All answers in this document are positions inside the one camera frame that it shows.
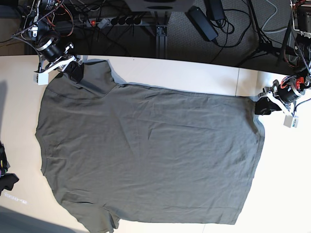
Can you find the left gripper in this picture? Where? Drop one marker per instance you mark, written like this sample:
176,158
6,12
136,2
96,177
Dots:
282,96

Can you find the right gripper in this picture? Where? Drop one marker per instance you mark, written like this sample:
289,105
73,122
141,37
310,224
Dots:
54,57

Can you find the grey-green T-shirt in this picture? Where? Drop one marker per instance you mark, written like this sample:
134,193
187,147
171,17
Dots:
120,151

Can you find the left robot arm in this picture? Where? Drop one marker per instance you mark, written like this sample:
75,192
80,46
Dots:
295,52

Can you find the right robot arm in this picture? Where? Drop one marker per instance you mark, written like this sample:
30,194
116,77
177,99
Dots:
38,31

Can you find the grey power strip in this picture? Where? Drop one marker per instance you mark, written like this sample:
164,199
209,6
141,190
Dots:
114,21

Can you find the black power adapter brick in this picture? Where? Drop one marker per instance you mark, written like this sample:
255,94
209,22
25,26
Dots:
201,23

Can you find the dark clothes pile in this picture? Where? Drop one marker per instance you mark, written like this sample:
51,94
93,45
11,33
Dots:
7,180

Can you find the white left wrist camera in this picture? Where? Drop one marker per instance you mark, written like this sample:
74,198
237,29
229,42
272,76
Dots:
291,121

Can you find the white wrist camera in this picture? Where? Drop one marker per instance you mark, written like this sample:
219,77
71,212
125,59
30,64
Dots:
291,121
41,78

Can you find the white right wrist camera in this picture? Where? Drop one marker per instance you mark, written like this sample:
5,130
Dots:
41,78

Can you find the aluminium profile post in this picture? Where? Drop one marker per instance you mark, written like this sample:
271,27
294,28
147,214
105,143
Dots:
161,23

